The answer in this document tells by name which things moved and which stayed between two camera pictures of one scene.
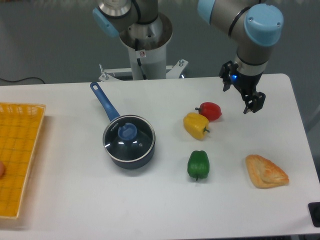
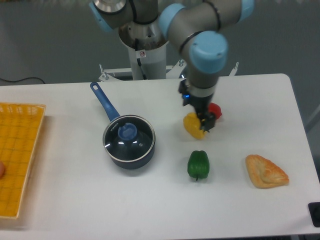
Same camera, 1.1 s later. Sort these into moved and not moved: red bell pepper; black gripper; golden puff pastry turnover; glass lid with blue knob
Moved: black gripper
Not moved: golden puff pastry turnover; glass lid with blue knob; red bell pepper
